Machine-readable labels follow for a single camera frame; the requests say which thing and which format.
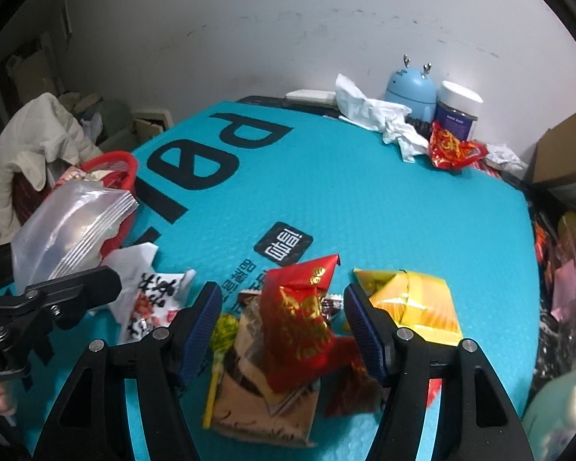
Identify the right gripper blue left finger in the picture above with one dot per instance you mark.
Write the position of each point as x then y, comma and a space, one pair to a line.
195, 329

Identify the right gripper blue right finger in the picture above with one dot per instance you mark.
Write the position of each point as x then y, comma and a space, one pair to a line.
373, 329

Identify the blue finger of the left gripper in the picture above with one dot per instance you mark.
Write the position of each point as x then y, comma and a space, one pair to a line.
77, 293

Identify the black white red packet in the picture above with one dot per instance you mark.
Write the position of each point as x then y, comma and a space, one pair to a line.
153, 302

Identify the clear zip bag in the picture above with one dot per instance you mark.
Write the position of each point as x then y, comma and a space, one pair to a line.
67, 232

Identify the yellow snack packet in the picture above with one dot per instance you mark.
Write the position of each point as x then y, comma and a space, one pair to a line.
420, 302

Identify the red gold snack packet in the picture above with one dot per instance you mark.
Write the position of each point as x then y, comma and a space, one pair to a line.
299, 346

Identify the brown snack packet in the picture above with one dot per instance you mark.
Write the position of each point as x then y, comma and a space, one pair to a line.
245, 408

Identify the red plastic mesh basket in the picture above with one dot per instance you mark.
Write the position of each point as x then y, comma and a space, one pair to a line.
120, 169

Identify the white wrapper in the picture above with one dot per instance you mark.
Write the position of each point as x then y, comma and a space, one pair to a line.
130, 264

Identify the white quilted jacket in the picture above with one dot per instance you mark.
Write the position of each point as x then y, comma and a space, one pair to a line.
41, 132

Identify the leaning cardboard sheet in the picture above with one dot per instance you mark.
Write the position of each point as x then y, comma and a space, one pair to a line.
146, 130

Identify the red candy bag far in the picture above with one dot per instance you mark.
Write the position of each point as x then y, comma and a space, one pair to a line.
447, 152

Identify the crumpled white plastic bag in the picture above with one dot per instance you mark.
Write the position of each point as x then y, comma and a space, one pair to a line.
386, 118

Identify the white flat box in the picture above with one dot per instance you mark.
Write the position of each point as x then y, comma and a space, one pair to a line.
312, 97

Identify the white lidded purple jar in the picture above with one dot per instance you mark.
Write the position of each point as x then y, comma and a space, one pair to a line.
457, 109

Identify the blue deer humidifier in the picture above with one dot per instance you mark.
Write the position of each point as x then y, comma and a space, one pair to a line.
413, 88

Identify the brown cardboard box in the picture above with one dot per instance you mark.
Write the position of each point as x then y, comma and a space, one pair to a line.
555, 155

